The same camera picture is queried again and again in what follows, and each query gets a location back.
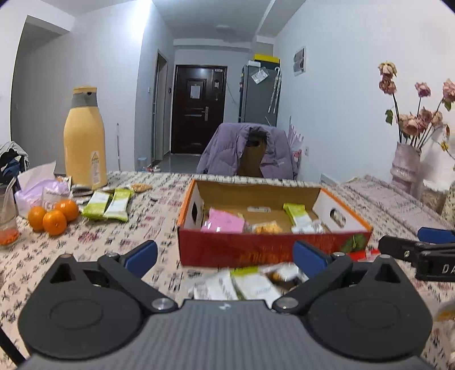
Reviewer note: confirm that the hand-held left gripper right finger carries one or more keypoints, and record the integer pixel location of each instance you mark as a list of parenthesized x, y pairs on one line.
[(309, 258)]

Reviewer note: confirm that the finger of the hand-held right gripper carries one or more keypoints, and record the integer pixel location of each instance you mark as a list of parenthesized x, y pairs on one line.
[(394, 247), (435, 234)]

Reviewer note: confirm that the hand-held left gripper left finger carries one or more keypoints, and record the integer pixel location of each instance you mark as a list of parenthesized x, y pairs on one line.
[(142, 254)]

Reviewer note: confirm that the small crinkled white packet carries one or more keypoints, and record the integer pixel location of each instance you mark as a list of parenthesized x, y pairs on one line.
[(309, 227)]

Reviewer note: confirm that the clear packet of orange snacks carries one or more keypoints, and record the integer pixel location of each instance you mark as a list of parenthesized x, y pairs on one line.
[(270, 227)]

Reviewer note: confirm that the red cardboard box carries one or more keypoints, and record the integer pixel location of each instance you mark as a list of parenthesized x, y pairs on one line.
[(248, 249)]

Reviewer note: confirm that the pile of white snack packets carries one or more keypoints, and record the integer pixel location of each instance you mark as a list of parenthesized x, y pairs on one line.
[(217, 288)]

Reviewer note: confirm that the pink snack packet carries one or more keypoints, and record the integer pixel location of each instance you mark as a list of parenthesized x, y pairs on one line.
[(224, 220)]

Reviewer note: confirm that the red snack packet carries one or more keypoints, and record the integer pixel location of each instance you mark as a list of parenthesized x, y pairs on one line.
[(366, 254)]

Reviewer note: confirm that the small patterned vase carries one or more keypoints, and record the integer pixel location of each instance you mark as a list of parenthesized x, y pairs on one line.
[(449, 202)]

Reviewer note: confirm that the glass jar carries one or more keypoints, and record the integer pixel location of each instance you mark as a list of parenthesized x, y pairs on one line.
[(433, 199)]

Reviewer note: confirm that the small brown snack packet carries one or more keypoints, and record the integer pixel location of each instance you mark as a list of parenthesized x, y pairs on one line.
[(140, 187)]

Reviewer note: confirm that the pink ribbed vase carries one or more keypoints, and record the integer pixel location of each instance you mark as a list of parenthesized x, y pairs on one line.
[(405, 167)]

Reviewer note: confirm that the tangerine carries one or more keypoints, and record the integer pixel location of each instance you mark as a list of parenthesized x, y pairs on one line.
[(36, 218), (54, 223), (67, 210)]

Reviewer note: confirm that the white labelled packet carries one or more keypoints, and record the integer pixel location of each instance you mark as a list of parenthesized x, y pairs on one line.
[(53, 197)]

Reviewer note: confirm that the brown chair back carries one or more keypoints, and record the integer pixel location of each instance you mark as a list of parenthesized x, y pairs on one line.
[(252, 160)]

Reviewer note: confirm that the pink folding rack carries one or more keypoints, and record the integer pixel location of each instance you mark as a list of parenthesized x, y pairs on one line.
[(295, 142)]

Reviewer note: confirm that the yellow thermos jug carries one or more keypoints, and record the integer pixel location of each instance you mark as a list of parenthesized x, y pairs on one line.
[(83, 149)]

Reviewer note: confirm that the purple jacket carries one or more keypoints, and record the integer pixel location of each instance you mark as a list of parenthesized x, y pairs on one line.
[(220, 153)]

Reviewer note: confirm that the white tissue paper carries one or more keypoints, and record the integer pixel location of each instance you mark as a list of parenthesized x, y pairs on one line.
[(35, 174)]

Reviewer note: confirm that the dark brown door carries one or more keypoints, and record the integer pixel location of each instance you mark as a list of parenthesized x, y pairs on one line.
[(185, 124)]

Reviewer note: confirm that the glass cup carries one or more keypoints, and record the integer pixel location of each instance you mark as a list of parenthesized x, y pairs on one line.
[(7, 220)]

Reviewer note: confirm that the dried pink roses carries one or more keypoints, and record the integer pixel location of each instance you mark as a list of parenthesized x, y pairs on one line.
[(387, 85)]

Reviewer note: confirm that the grey refrigerator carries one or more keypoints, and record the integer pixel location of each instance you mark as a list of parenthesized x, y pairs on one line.
[(252, 103)]

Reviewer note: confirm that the hanging umbrellas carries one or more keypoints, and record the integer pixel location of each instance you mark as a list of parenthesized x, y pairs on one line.
[(275, 92)]

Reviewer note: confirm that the paper sheet on door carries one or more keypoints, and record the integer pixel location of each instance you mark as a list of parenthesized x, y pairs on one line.
[(195, 92)]

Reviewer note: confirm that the clear bag on refrigerator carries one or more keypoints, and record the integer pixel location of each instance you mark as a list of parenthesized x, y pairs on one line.
[(259, 76)]

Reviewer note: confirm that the yellow black box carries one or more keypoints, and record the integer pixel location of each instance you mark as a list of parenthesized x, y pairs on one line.
[(266, 57)]

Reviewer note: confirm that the white wall panel box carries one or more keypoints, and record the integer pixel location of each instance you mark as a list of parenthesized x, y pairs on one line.
[(299, 62)]

